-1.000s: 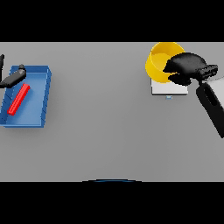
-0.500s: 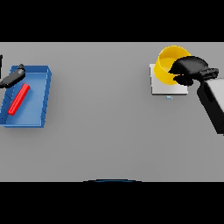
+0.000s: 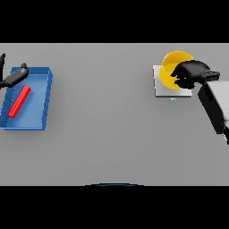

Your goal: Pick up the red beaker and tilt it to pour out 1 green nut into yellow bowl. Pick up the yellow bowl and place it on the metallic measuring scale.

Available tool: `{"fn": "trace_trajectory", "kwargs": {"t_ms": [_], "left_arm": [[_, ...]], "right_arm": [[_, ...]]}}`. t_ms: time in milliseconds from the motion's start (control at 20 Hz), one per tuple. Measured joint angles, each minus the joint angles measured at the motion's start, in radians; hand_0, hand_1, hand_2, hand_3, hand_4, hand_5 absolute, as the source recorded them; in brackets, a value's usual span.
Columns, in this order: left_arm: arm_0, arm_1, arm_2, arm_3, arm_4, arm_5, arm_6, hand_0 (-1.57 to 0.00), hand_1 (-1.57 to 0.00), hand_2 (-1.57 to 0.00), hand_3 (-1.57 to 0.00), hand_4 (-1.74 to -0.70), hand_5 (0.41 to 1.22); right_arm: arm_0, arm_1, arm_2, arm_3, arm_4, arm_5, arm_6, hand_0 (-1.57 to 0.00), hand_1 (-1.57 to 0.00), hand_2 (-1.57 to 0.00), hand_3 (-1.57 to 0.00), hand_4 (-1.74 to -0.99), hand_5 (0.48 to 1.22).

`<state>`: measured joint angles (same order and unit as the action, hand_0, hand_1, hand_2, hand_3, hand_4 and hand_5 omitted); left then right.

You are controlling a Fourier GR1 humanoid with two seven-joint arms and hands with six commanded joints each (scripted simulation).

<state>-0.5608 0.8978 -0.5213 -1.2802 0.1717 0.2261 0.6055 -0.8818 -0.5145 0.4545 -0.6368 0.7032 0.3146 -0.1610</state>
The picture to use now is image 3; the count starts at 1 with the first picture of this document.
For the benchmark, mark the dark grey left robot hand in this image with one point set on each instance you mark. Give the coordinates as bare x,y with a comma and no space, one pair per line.
15,76

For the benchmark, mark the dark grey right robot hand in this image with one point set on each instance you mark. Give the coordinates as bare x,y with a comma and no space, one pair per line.
191,73

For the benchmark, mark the yellow bowl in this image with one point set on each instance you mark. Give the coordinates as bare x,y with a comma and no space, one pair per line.
171,70

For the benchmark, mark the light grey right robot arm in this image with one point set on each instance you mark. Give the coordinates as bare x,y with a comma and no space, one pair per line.
215,104

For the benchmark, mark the red beaker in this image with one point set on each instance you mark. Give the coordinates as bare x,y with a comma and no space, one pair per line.
19,101

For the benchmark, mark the pale square measuring scale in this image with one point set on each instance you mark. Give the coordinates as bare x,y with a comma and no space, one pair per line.
167,91

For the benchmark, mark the blue tray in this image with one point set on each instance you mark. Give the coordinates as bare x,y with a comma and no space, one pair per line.
28,101

